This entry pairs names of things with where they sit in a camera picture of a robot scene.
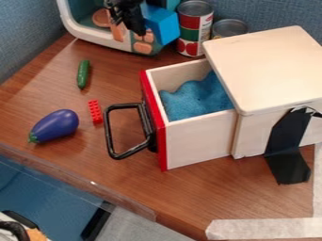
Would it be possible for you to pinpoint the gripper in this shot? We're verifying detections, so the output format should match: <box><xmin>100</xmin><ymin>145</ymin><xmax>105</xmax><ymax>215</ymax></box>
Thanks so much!
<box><xmin>103</xmin><ymin>0</ymin><xmax>169</xmax><ymax>37</ymax></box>

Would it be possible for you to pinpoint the blue toy block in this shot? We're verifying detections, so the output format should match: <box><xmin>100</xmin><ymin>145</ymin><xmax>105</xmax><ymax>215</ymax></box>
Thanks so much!
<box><xmin>139</xmin><ymin>2</ymin><xmax>183</xmax><ymax>47</ymax></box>

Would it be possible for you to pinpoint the drawer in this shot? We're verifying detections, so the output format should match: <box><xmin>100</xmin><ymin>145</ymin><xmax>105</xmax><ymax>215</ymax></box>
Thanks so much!
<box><xmin>102</xmin><ymin>57</ymin><xmax>241</xmax><ymax>172</ymax></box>

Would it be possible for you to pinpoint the toy microwave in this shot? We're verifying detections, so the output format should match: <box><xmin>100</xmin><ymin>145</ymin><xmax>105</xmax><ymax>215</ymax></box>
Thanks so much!
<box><xmin>55</xmin><ymin>0</ymin><xmax>183</xmax><ymax>57</ymax></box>

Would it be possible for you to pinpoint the can with tomato label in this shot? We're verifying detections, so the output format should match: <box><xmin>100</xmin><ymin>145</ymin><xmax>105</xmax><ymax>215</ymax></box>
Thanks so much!
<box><xmin>174</xmin><ymin>0</ymin><xmax>216</xmax><ymax>58</ymax></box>

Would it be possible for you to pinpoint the green toy cucumber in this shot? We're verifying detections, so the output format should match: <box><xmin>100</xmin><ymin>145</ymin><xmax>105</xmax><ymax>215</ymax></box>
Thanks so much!
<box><xmin>75</xmin><ymin>59</ymin><xmax>92</xmax><ymax>90</ymax></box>

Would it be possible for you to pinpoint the silver can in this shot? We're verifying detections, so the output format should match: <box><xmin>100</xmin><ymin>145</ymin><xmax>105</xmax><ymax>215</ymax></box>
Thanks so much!
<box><xmin>210</xmin><ymin>18</ymin><xmax>250</xmax><ymax>40</ymax></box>

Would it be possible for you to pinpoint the red toy brick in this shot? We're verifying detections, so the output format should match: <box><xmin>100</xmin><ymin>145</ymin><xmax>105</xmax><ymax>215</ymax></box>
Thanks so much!
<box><xmin>87</xmin><ymin>99</ymin><xmax>105</xmax><ymax>125</ymax></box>

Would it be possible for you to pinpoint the blue cloth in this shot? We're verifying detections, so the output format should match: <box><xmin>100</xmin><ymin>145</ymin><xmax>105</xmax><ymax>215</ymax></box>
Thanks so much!
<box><xmin>156</xmin><ymin>70</ymin><xmax>235</xmax><ymax>123</ymax></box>

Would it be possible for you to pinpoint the purple toy eggplant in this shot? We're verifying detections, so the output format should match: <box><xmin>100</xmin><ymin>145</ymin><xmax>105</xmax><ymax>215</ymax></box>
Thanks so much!
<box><xmin>27</xmin><ymin>108</ymin><xmax>81</xmax><ymax>145</ymax></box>

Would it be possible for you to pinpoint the cabinet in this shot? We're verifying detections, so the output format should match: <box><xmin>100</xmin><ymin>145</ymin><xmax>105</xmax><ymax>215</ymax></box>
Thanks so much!
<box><xmin>201</xmin><ymin>25</ymin><xmax>322</xmax><ymax>160</ymax></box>

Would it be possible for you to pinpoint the black tape strip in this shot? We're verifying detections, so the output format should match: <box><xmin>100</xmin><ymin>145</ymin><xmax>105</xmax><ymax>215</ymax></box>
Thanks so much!
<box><xmin>263</xmin><ymin>105</ymin><xmax>322</xmax><ymax>185</ymax></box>

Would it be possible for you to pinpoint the white tape strip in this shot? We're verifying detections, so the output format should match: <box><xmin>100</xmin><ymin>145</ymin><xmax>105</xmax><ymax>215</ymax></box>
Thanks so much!
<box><xmin>203</xmin><ymin>146</ymin><xmax>322</xmax><ymax>241</ymax></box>

